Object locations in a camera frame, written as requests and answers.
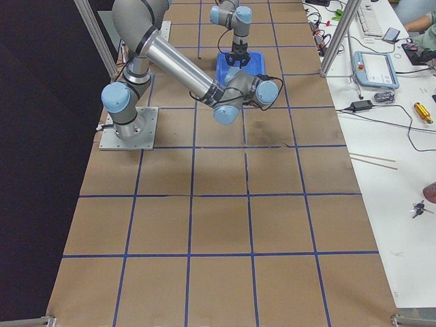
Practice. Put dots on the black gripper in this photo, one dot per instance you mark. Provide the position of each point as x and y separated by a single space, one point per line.
239 47

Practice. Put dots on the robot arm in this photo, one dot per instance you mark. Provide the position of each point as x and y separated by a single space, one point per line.
139 23
237 18

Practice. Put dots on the blue plastic tray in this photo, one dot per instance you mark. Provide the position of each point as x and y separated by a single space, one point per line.
254 67

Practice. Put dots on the black power adapter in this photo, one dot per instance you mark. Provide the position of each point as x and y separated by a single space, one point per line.
361 105

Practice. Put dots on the teach pendant tablet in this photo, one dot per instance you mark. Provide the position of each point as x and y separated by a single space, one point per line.
374 70

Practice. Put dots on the white keyboard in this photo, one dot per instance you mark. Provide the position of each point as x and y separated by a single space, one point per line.
368 20

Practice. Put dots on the black smartphone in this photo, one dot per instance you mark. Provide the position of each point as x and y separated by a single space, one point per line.
391 35

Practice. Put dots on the wooden chopsticks pair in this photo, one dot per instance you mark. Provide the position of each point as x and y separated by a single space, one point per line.
373 160

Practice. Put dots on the brown paper table cover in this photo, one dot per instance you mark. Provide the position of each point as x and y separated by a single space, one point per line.
257 223

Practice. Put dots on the bunch of keys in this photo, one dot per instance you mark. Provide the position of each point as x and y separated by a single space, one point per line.
419 208

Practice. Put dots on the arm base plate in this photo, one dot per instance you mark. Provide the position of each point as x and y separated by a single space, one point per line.
140 134

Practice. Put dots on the aluminium frame post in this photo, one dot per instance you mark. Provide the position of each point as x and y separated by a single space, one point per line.
349 12

